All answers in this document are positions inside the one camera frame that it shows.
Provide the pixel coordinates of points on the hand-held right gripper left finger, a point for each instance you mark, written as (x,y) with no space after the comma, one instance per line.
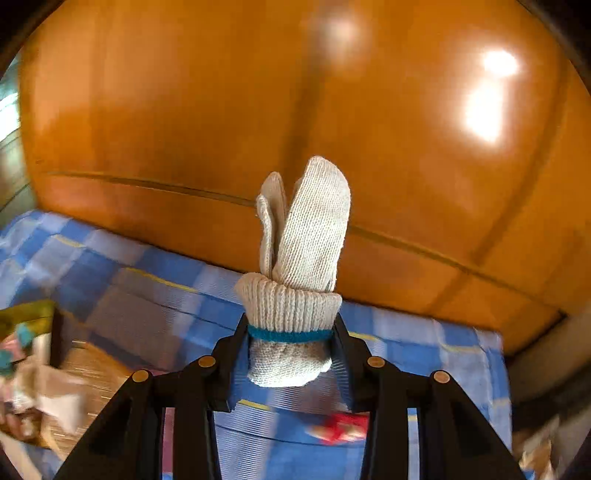
(240,371)

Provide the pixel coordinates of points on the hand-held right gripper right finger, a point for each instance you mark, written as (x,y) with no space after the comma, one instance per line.
(344,383)

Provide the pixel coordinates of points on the teal plush toy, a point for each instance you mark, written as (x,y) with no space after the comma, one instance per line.
(10,359)

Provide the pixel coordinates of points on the white plush toy red outfit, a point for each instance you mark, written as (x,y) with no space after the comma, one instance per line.
(341,429)

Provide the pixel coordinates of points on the blue plaid bed sheet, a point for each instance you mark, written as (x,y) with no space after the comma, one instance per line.
(138,295)

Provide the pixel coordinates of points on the white knit glove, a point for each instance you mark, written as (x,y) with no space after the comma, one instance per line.
(302,258)

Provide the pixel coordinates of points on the wooden headboard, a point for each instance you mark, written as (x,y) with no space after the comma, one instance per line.
(184,115)

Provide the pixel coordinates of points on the white soft packet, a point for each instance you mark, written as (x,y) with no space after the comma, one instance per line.
(55,397)

